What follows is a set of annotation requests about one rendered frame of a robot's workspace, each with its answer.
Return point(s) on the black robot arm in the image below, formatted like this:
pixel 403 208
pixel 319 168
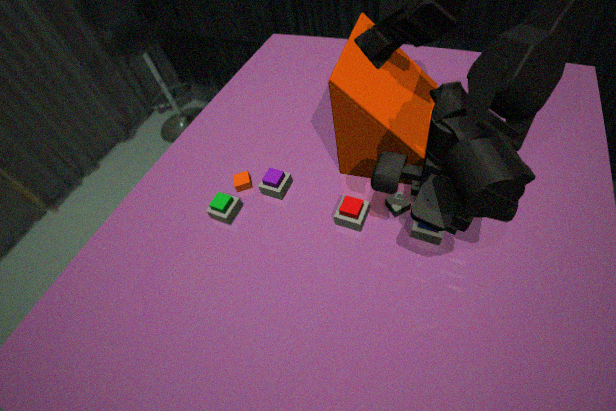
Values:
pixel 514 77

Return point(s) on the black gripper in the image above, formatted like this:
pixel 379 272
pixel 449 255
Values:
pixel 389 169

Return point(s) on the red button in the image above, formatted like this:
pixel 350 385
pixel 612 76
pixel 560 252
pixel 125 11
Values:
pixel 352 213

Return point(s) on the green button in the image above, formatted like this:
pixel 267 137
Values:
pixel 224 208

